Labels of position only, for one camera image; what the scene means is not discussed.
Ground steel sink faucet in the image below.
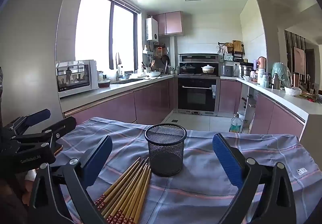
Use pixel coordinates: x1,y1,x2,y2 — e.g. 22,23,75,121
115,52,122,82

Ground white wall water heater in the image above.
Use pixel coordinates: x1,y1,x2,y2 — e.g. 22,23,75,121
146,17,159,42

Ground bunch of wooden chopsticks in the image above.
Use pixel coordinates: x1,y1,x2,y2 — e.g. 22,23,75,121
94,157,152,224

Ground green covered appliance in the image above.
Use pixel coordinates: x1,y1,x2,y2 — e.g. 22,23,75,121
272,62,292,88

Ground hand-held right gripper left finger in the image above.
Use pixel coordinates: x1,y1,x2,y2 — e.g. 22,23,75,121
27,135,113,224

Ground steel range hood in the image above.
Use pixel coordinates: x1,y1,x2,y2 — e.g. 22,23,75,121
178,53,219,63

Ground hanging kitchen utensils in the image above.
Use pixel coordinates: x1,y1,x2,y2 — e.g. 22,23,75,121
142,43,171,73

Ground framed picture board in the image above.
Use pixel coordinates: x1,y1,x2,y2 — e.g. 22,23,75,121
293,46,306,73

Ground grey refrigerator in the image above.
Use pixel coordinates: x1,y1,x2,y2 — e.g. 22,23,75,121
0,0,83,124

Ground pink wall cabinets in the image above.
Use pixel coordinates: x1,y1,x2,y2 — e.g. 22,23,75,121
153,11,183,36

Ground person's left hand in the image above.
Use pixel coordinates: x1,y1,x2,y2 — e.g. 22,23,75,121
0,171,38,224

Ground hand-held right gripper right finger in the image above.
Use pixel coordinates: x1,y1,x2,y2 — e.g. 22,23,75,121
212,133,297,224

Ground black mesh utensil holder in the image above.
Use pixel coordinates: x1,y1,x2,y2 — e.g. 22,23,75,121
144,124,188,177

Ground black wall rack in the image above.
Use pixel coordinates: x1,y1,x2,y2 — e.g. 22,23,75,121
218,40,245,62

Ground black built-in oven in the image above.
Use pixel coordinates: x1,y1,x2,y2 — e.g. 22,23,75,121
177,76,218,114

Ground steel thermos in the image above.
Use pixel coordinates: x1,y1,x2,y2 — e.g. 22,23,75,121
272,73,281,90

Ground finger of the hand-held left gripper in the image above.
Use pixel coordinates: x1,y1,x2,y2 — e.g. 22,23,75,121
2,109,51,136
10,116,76,144

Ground white countertop oven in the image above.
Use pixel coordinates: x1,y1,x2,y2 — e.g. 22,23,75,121
56,60,99,99

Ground blue plaid tablecloth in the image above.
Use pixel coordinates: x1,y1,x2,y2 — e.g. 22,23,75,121
52,116,322,224

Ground kitchen window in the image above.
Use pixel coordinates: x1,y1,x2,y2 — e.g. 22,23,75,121
75,0,141,71

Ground steel steamer pot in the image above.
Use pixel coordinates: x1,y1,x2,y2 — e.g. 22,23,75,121
240,62,254,77

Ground white bowl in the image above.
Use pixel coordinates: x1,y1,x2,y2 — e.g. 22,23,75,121
284,86,302,96

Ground plastic oil bottle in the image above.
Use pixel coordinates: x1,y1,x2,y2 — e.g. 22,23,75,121
229,113,244,134

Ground black wok with lid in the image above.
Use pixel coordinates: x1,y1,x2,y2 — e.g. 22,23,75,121
180,63,197,73

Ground grey rice cooker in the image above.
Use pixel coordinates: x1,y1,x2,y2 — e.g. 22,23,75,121
221,65,234,77

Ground pink base cabinet run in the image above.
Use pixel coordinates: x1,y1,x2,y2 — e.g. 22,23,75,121
218,77,309,137
60,74,178,126

